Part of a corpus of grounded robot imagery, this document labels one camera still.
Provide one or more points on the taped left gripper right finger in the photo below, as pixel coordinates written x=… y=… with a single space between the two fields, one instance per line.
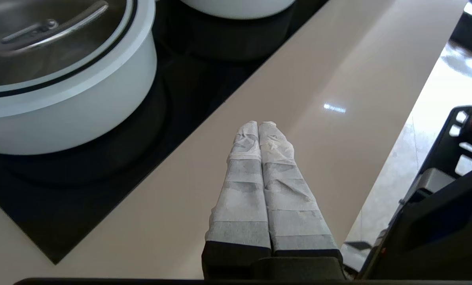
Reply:
x=291 y=198

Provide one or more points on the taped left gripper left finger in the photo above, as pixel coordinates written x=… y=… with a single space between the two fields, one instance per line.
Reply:
x=239 y=198

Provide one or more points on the white round pot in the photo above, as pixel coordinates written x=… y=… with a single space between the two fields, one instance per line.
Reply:
x=81 y=118
x=239 y=10

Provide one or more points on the wide black glass cooktop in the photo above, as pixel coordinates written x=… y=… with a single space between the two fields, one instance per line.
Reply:
x=180 y=99

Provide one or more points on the black robot torso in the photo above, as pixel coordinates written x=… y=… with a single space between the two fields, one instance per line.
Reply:
x=437 y=229

